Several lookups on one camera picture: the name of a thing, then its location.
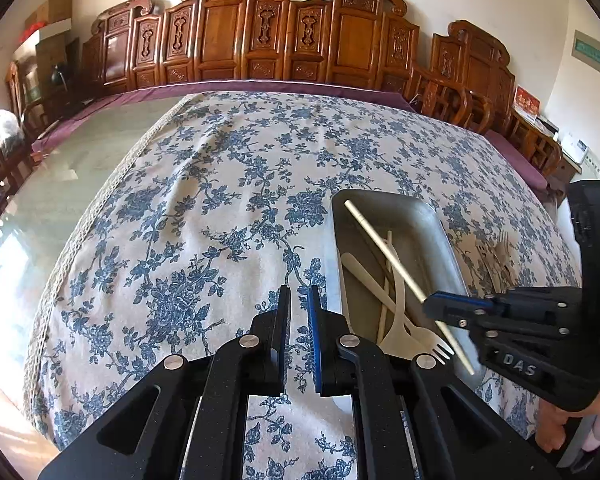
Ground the carved wooden armchair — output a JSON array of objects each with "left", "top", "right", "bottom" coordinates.
[{"left": 406, "top": 19, "right": 564, "bottom": 187}]

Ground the red gift box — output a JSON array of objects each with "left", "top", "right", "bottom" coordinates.
[{"left": 513, "top": 84, "right": 543, "bottom": 122}]

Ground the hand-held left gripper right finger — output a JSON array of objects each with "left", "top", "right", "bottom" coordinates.
[{"left": 307, "top": 285, "right": 562, "bottom": 480}]

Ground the blue floral tablecloth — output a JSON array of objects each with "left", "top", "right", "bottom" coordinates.
[{"left": 22, "top": 90, "right": 584, "bottom": 480}]

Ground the dark wooden chair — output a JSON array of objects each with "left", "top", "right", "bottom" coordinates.
[{"left": 0, "top": 105, "right": 37, "bottom": 221}]

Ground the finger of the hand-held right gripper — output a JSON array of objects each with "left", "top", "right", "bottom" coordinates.
[
  {"left": 421, "top": 306, "right": 487, "bottom": 332},
  {"left": 425, "top": 291, "right": 512, "bottom": 314}
]

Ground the clear plastic bag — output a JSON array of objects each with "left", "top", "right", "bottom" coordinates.
[{"left": 0, "top": 102, "right": 27, "bottom": 162}]

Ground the green wall electrical box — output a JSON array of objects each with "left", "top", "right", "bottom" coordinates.
[{"left": 572, "top": 29, "right": 600, "bottom": 82}]

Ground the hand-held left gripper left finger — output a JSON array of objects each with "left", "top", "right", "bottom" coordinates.
[{"left": 39, "top": 285, "right": 292, "bottom": 480}]

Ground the person's right hand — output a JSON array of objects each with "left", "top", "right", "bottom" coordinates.
[{"left": 534, "top": 394, "right": 589, "bottom": 454}]

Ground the carved wooden sofa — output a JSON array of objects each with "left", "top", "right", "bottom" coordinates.
[{"left": 79, "top": 0, "right": 433, "bottom": 113}]

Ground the small purple seat cushion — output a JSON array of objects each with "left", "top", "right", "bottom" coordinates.
[{"left": 484, "top": 129, "right": 552, "bottom": 192}]

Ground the wooden side table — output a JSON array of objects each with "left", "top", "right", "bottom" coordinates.
[{"left": 546, "top": 149, "right": 582, "bottom": 197}]

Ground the grey metal tray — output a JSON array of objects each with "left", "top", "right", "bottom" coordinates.
[{"left": 330, "top": 189, "right": 486, "bottom": 391}]

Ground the wooden chopstick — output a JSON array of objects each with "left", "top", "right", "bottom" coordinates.
[
  {"left": 343, "top": 199, "right": 476, "bottom": 376},
  {"left": 377, "top": 260, "right": 394, "bottom": 347}
]

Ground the white desk telephone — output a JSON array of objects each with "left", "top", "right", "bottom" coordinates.
[{"left": 559, "top": 133, "right": 592, "bottom": 162}]

